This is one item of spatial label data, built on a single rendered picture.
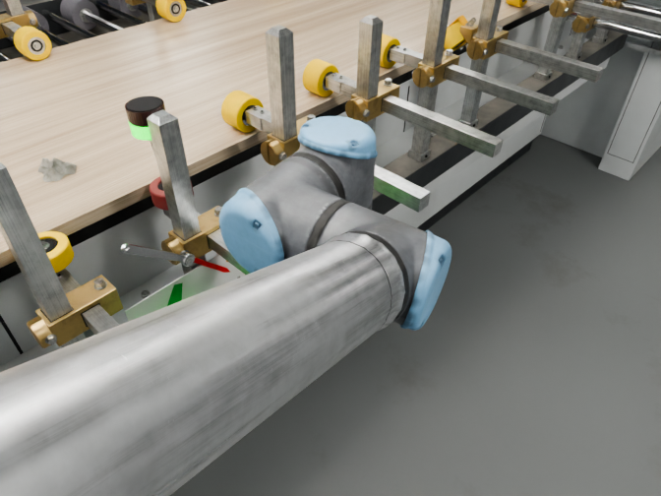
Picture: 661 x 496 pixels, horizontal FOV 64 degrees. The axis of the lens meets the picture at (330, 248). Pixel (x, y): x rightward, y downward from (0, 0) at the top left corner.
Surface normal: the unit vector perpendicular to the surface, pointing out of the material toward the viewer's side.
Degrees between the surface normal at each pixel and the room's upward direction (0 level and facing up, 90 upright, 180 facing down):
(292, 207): 24
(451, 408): 0
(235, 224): 90
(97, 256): 90
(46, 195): 0
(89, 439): 45
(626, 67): 90
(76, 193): 0
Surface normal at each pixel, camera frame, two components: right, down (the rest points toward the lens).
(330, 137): 0.06, -0.80
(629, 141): -0.69, 0.47
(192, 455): 0.85, 0.26
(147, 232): 0.73, 0.46
